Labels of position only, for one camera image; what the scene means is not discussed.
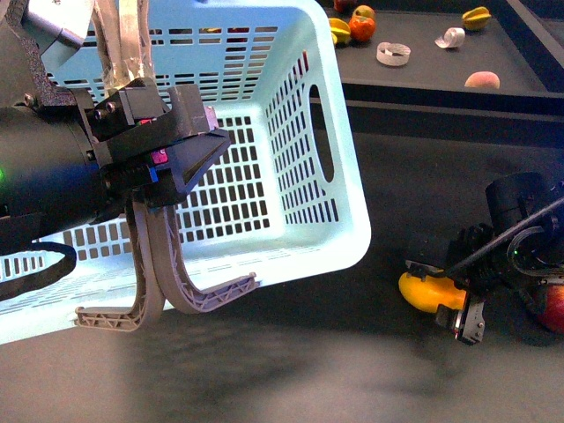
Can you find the dark red mango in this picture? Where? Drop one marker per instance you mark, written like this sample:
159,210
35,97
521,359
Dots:
344,6

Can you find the black fruit display tray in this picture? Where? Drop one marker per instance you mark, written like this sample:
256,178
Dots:
402,64

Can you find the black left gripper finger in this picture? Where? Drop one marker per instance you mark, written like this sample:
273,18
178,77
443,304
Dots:
179,168
137,113

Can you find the yellow starfruit far right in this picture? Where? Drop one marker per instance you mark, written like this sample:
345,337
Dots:
476,19

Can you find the yellow starfruit back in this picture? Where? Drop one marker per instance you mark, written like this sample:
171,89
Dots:
340,31

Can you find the pink peach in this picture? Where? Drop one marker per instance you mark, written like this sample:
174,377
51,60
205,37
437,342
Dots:
483,79

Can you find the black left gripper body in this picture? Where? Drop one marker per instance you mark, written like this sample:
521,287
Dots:
114,169

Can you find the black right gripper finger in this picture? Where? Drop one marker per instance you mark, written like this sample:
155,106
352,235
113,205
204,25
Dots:
424,271
468,324

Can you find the yellow red apple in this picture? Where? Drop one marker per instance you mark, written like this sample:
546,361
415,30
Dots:
364,11

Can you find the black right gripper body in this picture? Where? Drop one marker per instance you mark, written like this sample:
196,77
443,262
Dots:
474,266

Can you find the red apple on table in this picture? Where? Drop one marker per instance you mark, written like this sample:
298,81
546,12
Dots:
552,316

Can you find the yellow starfruit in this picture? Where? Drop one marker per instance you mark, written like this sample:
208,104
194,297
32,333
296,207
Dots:
340,31
476,19

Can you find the orange persimmon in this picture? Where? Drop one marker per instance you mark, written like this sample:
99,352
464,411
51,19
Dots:
362,28

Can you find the white curled tape strip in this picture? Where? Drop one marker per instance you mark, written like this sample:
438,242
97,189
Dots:
454,37

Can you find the yellow mango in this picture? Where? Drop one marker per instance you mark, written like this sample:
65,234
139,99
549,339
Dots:
429,293

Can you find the light blue plastic shopping basket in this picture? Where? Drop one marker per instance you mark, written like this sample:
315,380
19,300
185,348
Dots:
285,200

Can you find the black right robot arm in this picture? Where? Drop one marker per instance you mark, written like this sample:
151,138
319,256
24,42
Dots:
517,257

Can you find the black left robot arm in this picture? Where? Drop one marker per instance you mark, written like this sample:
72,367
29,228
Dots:
67,161

